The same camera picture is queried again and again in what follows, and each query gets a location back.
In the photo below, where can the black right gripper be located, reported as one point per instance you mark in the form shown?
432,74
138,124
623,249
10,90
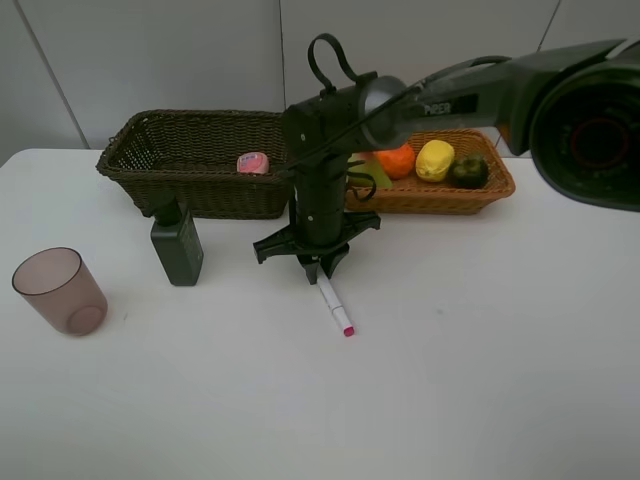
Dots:
318,225

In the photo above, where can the dark green pump bottle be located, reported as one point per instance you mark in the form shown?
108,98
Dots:
175,239

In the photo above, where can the orange mandarin fruit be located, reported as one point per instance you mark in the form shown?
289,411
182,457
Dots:
397,163

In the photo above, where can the orange wicker basket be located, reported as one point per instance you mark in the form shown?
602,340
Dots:
412,195

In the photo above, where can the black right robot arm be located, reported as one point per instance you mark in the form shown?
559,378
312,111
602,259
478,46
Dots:
574,109

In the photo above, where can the yellow lemon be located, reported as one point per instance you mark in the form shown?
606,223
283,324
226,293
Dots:
434,160

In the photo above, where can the green red pear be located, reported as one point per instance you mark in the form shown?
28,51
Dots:
365,170

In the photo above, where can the white pink marker pen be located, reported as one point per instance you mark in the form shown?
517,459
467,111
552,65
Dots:
335,305

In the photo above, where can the dark brown wicker basket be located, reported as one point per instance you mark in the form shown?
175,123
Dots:
193,154

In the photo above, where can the pink lotion bottle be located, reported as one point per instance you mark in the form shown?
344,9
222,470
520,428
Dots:
253,163

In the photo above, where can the translucent pink plastic cup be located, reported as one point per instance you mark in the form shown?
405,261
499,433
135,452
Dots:
58,285

